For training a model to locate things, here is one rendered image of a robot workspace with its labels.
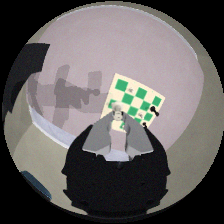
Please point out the green and cream chessboard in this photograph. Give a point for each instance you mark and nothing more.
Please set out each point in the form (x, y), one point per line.
(141, 101)

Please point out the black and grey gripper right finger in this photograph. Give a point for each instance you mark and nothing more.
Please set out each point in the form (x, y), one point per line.
(140, 141)

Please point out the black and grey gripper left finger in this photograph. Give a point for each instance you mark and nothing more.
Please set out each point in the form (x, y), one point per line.
(94, 140)

